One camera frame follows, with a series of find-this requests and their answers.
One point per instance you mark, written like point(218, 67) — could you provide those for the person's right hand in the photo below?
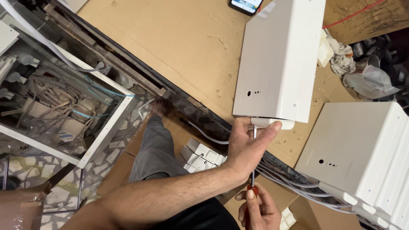
point(262, 214)

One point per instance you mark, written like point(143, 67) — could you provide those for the person's left hand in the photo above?
point(244, 150)

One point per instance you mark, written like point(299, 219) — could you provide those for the white plastic nozzle piece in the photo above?
point(286, 124)

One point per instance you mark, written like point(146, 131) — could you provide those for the small white boxes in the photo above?
point(287, 220)

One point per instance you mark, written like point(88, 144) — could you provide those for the group of white plug boxes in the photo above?
point(201, 156)

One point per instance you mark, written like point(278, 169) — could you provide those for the person's black shirt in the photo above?
point(204, 215)

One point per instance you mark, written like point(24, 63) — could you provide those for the person's grey trouser leg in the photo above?
point(156, 153)

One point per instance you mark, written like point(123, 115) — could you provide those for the person's foot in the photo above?
point(159, 107)

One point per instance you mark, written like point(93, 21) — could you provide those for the white appliance housing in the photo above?
point(348, 150)
point(278, 60)

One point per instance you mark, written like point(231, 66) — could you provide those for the brown cardboard sheet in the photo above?
point(179, 48)

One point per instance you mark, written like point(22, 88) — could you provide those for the white plastic part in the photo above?
point(325, 51)

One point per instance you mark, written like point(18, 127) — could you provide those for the dirty white rag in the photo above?
point(342, 57)

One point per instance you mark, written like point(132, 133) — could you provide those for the row of white appliance housings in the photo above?
point(394, 188)

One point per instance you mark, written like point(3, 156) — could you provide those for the black smartphone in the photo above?
point(246, 5)

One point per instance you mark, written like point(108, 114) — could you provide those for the clear plastic bag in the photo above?
point(372, 81)

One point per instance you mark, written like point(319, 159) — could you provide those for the heap of dark metal parts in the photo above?
point(389, 51)

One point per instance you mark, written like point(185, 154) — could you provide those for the white metal crate with parts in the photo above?
point(60, 102)

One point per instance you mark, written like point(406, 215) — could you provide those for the brown cardboard carton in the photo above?
point(20, 207)

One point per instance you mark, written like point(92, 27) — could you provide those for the metal stool frame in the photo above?
point(76, 188)

